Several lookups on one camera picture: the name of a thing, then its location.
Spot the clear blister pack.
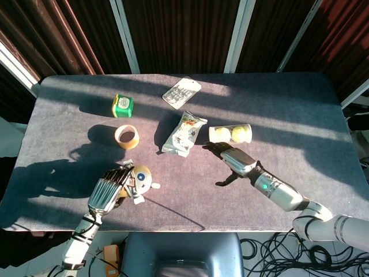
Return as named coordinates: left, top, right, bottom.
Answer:
left=161, top=76, right=202, bottom=110

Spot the green snack bag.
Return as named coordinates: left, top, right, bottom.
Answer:
left=161, top=110, right=208, bottom=158

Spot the brown packing tape roll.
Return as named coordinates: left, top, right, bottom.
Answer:
left=114, top=124, right=140, bottom=150

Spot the green and yellow box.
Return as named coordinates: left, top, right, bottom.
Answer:
left=111, top=93, right=135, bottom=118

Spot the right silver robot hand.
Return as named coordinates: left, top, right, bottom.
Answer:
left=202, top=141, right=262, bottom=186

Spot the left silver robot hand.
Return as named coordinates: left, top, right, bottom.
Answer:
left=87, top=167, right=134, bottom=216

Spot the dark red curtain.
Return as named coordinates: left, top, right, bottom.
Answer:
left=0, top=0, right=369, bottom=125

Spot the blue grey table cloth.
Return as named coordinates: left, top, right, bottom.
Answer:
left=0, top=72, right=369, bottom=233

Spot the white yellow plush toy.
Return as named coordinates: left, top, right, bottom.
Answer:
left=116, top=162, right=161, bottom=205

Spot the clear tube of tennis balls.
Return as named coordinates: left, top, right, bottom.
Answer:
left=208, top=123, right=253, bottom=145

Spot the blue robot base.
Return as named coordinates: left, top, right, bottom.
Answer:
left=120, top=232, right=245, bottom=277

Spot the black cable bundle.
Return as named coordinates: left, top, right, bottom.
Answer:
left=239, top=230, right=369, bottom=277

